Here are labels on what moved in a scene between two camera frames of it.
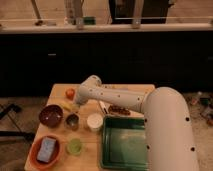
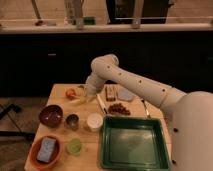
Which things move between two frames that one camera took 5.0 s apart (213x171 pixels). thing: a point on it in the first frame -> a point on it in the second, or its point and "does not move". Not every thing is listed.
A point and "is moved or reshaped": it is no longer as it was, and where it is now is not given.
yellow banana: (67, 106) is moved or reshaped
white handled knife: (104, 108) does not move
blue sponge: (46, 149) does not move
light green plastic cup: (74, 146) does not move
